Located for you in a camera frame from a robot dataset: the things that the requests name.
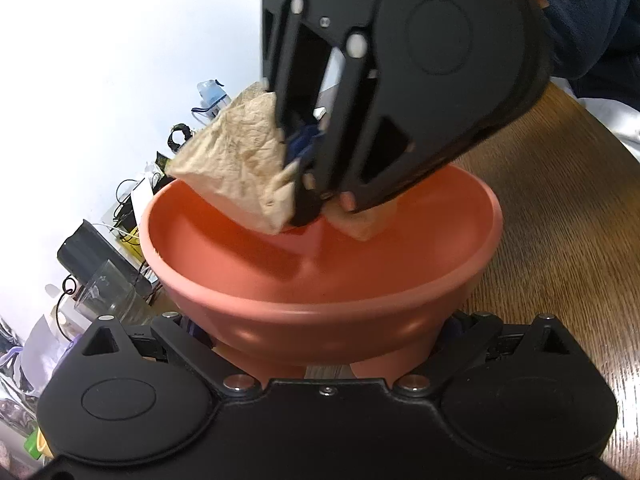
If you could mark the coral pink bowl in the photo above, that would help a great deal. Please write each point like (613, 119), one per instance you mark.
(350, 280)

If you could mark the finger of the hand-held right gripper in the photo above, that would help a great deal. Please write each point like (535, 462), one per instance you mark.
(302, 195)
(350, 160)

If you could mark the yellow cup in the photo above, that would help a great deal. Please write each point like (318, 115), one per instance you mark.
(46, 447)

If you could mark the white paper bag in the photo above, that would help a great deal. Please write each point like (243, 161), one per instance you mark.
(47, 355)

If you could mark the black cylinder appliance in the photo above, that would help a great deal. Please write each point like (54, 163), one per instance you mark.
(90, 250)

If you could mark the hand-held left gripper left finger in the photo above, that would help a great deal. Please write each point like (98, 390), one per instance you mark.
(192, 329)

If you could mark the green cup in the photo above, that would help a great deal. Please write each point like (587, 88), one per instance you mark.
(34, 445)

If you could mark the clear glass cup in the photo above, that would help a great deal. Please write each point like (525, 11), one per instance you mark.
(112, 292)

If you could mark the clear blue-capped water bottle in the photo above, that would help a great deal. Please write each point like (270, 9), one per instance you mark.
(212, 97)

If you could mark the beige cleaning cloth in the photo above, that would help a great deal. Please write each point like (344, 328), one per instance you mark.
(235, 160)

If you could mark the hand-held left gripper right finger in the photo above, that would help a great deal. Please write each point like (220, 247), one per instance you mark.
(452, 331)

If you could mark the white cloth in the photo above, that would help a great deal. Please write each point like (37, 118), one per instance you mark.
(617, 120)

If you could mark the silver foil bag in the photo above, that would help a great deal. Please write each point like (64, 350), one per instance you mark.
(9, 350)

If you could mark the white power strip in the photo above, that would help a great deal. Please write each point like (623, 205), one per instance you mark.
(141, 192)

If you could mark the yellow packet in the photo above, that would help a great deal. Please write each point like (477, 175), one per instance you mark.
(131, 242)

